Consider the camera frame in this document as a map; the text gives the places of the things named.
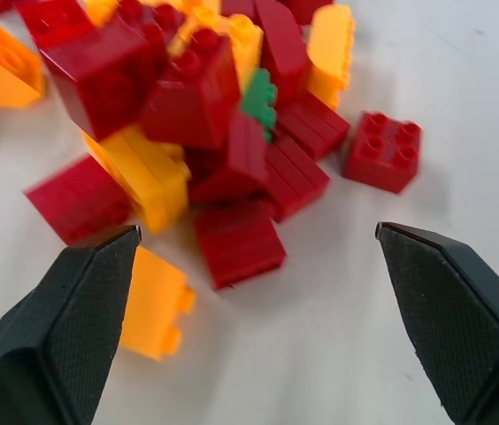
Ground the green brick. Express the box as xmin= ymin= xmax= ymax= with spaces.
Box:
xmin=239 ymin=66 xmax=279 ymax=143

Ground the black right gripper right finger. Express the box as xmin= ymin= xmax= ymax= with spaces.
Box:
xmin=375 ymin=221 xmax=499 ymax=425

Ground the red square brick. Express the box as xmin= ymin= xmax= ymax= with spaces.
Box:
xmin=342 ymin=111 xmax=423 ymax=195

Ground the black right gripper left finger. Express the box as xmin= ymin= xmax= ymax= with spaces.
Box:
xmin=0 ymin=224 xmax=141 ymax=425

